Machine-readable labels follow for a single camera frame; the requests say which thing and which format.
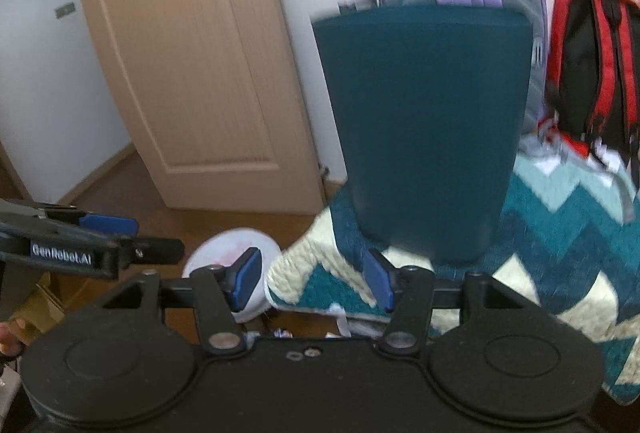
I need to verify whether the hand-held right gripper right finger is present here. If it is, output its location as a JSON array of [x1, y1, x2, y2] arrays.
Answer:
[[364, 249, 543, 355]]

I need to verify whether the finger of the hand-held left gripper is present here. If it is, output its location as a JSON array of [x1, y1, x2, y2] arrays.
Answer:
[[115, 237, 184, 265], [37, 208, 139, 237]]

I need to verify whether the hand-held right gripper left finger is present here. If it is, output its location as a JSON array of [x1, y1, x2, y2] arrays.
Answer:
[[102, 247, 262, 355]]

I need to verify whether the white round bin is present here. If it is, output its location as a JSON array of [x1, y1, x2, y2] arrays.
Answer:
[[182, 227, 282, 325]]

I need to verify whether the person's left hand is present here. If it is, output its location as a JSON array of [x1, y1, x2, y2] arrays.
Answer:
[[0, 319, 26, 357]]

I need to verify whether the tan object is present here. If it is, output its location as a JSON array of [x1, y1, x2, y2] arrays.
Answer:
[[0, 273, 66, 345]]

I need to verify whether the white refrigerator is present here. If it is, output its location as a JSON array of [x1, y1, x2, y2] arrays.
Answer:
[[0, 0, 133, 210]]

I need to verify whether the teal white chevron rug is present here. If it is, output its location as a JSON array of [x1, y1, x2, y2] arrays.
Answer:
[[265, 133, 640, 406]]

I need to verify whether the beige wooden door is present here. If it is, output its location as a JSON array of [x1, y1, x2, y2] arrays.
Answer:
[[67, 0, 328, 216]]

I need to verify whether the red black backpack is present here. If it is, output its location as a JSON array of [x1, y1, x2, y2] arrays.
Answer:
[[537, 0, 640, 174]]

